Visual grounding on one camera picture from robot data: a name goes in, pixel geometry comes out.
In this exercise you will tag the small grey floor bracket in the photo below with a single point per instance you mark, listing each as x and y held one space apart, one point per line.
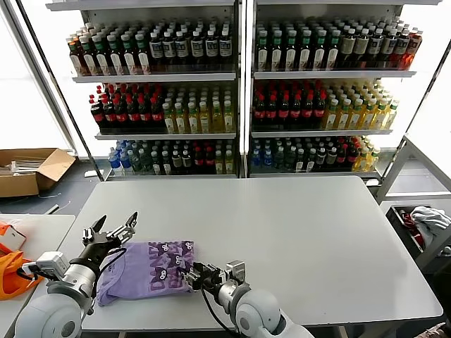
53 209

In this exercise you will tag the purple t-shirt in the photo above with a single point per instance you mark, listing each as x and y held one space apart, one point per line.
141 281

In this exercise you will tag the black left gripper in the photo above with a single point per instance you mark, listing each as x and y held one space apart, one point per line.
97 246

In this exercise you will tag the red garment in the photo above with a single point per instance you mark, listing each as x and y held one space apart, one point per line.
408 219

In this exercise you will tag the dark green bottle white cap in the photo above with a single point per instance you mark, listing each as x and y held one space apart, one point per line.
166 164
156 164

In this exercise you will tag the dark tea bottle green band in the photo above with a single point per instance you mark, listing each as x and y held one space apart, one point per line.
100 59
143 58
263 53
87 60
277 53
319 52
305 52
333 52
115 59
129 58
291 53

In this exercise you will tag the orange fabric bag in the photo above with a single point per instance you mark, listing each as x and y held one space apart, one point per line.
10 278

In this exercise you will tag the white packing strips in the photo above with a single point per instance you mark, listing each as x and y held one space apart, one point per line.
28 164

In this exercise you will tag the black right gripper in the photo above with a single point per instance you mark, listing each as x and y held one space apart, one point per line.
213 280

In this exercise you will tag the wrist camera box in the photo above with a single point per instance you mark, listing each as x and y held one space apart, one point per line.
51 264
236 269

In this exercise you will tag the small dark tea bottle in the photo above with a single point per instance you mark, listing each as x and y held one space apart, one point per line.
321 160
176 163
300 162
331 159
310 162
187 163

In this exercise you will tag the white crumpled garment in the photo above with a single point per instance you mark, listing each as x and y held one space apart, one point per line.
430 222

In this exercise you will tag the green tinted bottle white cap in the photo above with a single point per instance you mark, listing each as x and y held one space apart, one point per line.
290 161
146 163
135 163
279 161

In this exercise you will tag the white and orange carton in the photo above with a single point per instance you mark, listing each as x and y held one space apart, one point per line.
15 239

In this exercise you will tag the black plastic crate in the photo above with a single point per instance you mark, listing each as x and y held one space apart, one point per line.
401 229

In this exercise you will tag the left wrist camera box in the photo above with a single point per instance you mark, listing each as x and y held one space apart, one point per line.
51 264

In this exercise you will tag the reddish tea bottle white label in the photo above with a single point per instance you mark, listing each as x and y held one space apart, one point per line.
75 60

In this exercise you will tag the blue water bottle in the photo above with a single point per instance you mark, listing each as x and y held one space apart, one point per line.
125 164
114 164
256 162
268 163

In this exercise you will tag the grey metal shelf unit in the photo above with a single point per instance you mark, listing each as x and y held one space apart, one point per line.
155 78
334 74

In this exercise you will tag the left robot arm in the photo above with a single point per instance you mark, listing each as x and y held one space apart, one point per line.
53 310

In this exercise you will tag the red drink bottle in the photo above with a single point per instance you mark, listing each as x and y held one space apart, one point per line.
414 51

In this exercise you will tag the dark bottle beige label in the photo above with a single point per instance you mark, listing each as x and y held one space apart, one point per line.
348 49
361 49

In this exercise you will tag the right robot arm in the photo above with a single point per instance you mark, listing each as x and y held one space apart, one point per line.
257 310

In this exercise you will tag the grey metal frame cart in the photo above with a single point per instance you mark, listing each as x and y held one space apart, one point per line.
396 169

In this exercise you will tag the cola bottle red cap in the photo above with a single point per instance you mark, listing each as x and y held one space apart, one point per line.
319 112
109 115
157 114
295 113
341 157
97 116
121 115
259 113
133 114
307 112
271 113
283 113
209 162
199 162
352 157
144 114

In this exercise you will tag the open cardboard box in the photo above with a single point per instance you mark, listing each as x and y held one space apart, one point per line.
17 184

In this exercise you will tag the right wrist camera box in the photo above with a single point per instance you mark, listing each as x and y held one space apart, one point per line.
236 269

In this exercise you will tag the dark bottle white square label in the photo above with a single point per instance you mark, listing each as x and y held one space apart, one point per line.
197 49
169 50
401 50
211 49
225 48
156 51
182 50
376 49
389 49

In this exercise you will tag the clear plastic bag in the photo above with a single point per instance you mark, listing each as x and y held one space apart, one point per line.
10 222

